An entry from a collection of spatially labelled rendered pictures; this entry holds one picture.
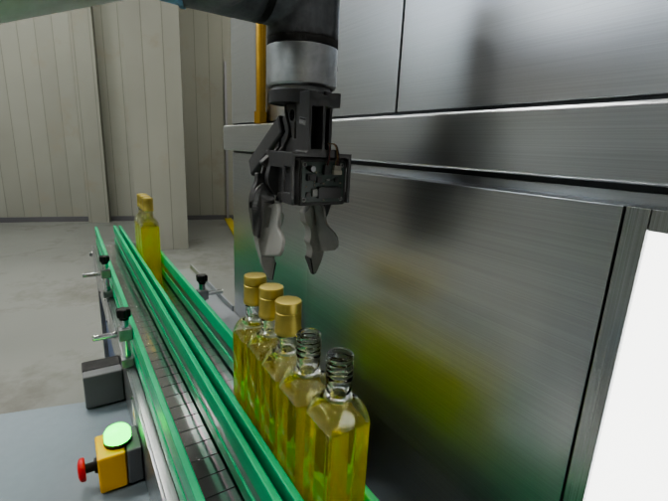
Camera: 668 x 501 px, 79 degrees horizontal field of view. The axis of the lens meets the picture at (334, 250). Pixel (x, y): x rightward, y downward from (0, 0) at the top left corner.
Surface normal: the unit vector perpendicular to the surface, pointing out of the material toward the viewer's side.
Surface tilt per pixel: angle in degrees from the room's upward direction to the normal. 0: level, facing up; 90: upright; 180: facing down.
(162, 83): 90
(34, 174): 90
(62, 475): 0
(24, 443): 0
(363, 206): 90
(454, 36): 90
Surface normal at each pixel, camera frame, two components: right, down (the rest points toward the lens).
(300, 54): 0.03, 0.24
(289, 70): -0.21, 0.23
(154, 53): 0.34, 0.24
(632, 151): -0.84, 0.10
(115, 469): 0.54, 0.22
